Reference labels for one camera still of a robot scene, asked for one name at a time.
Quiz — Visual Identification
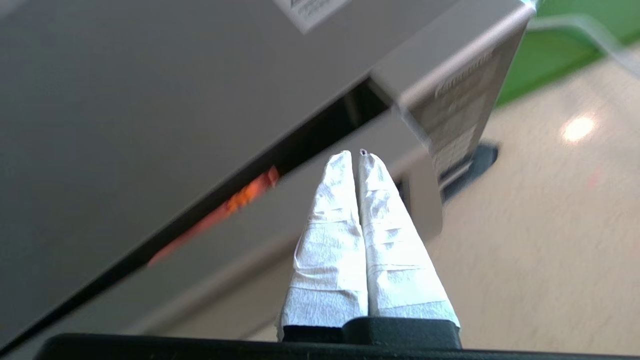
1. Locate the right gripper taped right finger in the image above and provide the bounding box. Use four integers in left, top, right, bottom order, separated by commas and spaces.
354, 149, 462, 331

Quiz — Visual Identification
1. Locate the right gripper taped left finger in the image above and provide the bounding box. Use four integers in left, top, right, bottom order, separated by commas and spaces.
276, 150, 369, 342

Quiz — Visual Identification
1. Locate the black silver microwave oven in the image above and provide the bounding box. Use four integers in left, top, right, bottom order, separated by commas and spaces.
0, 0, 539, 351

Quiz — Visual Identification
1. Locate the dark cloth pad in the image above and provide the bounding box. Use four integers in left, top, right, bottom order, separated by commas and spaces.
440, 142, 501, 204

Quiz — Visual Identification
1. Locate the green plastic cutting board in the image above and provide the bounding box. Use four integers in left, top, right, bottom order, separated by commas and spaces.
494, 0, 640, 109

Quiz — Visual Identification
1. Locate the white power cable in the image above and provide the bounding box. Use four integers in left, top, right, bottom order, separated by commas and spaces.
525, 12, 640, 78

